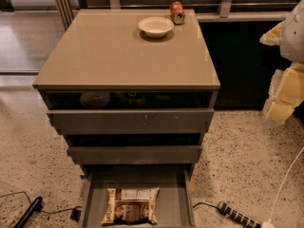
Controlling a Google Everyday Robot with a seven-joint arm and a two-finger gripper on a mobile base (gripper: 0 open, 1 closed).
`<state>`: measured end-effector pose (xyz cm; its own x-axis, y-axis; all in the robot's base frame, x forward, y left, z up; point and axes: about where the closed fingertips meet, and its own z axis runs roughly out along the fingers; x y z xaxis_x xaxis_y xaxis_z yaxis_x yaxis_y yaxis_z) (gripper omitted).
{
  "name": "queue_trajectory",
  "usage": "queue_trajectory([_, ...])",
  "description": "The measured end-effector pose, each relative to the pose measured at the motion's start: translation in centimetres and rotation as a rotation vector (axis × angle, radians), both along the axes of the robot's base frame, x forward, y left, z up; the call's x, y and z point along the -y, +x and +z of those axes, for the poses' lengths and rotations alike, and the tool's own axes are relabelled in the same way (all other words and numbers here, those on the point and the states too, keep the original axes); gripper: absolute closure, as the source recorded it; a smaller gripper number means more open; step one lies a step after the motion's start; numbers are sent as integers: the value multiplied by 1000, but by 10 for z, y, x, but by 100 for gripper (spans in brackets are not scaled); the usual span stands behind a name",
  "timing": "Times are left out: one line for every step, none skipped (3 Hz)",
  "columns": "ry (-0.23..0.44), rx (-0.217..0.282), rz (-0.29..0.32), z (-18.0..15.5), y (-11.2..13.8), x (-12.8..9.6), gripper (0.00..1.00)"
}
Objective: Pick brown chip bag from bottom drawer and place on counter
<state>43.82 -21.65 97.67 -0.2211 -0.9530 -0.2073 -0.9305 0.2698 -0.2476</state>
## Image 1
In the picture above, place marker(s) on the top grey drawer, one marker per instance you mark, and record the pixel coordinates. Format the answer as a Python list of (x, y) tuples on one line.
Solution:
[(131, 121)]

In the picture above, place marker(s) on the tan drawer cabinet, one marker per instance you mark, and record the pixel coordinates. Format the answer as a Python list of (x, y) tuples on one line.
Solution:
[(104, 50)]

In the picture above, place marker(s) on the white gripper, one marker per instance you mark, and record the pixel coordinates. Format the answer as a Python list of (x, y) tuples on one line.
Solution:
[(294, 37)]

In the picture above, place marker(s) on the black power strip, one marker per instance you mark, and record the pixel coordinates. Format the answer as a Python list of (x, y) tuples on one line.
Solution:
[(236, 216)]

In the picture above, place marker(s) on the orange soda can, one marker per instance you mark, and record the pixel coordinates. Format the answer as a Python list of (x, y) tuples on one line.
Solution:
[(177, 13)]

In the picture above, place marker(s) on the bottom grey drawer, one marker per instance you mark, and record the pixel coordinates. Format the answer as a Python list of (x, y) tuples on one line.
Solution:
[(174, 209)]

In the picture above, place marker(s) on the black power adapter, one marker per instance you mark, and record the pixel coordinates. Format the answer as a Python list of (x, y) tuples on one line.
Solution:
[(76, 213)]

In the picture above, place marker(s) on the black bar on floor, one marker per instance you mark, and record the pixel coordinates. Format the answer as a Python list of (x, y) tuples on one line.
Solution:
[(33, 207)]

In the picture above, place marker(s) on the brown chip bag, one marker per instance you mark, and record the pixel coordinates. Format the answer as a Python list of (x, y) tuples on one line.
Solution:
[(131, 206)]

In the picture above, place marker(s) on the white bowl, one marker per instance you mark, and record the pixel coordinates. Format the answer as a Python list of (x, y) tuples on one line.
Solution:
[(156, 27)]

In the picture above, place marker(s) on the grey bowl in drawer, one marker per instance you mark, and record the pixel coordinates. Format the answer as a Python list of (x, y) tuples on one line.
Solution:
[(94, 99)]

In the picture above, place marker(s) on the middle grey drawer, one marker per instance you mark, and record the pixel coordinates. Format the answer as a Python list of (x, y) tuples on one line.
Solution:
[(156, 154)]

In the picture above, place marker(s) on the grey drawer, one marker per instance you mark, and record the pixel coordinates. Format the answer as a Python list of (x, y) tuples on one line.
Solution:
[(174, 209), (131, 121), (156, 154)]

